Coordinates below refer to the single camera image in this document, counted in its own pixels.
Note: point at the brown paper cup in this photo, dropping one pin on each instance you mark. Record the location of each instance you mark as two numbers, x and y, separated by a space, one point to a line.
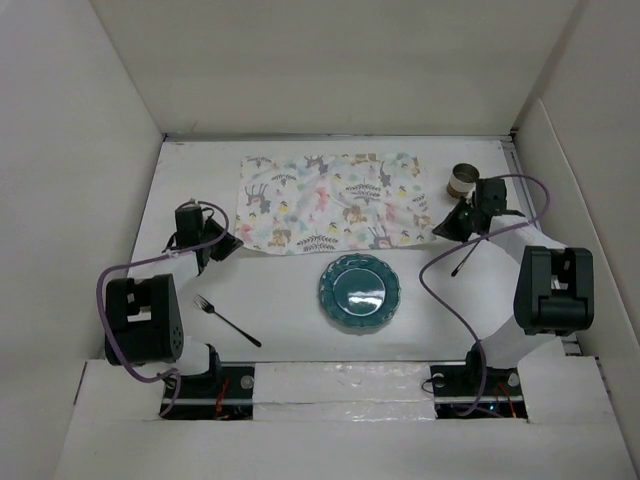
462 180

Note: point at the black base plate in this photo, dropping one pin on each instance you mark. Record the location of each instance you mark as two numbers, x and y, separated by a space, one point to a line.
226 395
455 392

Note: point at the teal scalloped plate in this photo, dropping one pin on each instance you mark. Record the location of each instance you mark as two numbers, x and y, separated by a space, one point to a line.
359 292

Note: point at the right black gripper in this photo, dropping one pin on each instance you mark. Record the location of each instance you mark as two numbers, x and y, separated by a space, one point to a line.
447 228

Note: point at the black fork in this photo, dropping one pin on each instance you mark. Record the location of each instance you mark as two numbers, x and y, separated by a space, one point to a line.
207 307

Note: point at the black spoon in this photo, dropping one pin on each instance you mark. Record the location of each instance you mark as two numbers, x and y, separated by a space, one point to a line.
464 260

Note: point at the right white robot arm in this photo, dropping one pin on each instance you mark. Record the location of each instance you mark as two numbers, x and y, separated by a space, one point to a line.
554 293

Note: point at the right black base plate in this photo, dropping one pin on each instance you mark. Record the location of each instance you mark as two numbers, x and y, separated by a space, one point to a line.
455 392

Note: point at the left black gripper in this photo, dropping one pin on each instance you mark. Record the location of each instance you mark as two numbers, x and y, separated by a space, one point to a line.
228 242

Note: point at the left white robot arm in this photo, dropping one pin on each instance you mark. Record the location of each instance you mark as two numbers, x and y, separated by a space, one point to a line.
138 302

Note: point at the floral cloth placemat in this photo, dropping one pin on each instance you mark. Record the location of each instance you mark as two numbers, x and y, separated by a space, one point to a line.
332 203

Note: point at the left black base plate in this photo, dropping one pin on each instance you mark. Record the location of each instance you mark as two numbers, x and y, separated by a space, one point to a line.
226 395

